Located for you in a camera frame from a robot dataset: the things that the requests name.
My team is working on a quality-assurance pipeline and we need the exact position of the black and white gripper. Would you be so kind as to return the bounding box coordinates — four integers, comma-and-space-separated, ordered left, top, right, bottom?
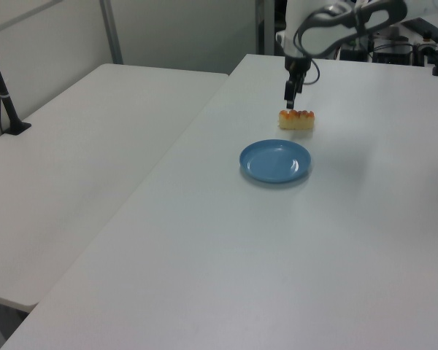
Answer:
275, 30, 312, 110

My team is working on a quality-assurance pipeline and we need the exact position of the orange glazed bread piece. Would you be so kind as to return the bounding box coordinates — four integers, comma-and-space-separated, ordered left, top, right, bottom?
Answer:
278, 108, 317, 131

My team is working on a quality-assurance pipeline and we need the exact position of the dark vertical beam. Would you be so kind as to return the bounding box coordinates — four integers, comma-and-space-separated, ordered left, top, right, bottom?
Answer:
255, 0, 276, 56

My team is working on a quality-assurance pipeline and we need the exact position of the blue round plate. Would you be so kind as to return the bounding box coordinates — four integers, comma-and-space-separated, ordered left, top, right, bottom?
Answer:
239, 139, 312, 184

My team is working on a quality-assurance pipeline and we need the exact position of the black equipment box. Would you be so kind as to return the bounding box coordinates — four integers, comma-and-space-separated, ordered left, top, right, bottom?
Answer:
371, 42, 418, 67

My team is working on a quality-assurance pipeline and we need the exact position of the white side table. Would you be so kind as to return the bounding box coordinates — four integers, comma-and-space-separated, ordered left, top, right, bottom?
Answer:
0, 63, 230, 308

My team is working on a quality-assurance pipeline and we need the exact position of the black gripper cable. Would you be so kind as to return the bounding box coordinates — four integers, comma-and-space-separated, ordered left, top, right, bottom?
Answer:
293, 9, 321, 87

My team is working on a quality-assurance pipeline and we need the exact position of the grey metal post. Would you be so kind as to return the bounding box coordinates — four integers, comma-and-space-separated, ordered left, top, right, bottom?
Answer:
99, 0, 124, 65

